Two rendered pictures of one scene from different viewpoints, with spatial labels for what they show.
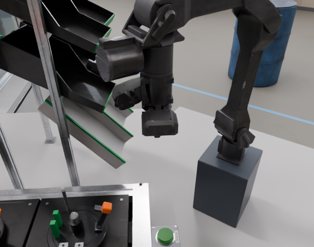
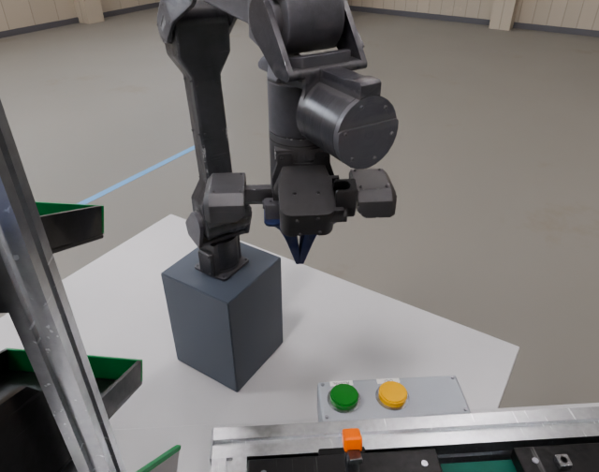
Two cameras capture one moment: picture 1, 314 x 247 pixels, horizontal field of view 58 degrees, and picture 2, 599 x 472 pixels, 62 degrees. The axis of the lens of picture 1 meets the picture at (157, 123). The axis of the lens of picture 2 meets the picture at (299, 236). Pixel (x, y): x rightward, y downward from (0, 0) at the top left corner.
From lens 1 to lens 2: 65 cm
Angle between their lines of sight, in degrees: 72
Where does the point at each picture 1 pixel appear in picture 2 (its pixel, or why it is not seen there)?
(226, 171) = (260, 274)
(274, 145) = (120, 265)
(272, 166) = not seen: hidden behind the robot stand
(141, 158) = not seen: outside the picture
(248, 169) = (258, 253)
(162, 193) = (194, 442)
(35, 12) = (10, 194)
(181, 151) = not seen: hidden behind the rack
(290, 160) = (160, 257)
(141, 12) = (316, 18)
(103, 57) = (374, 113)
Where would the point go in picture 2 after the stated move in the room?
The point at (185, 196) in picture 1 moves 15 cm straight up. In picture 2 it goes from (208, 402) to (197, 337)
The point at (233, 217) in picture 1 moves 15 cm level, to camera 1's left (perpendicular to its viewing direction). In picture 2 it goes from (279, 330) to (275, 398)
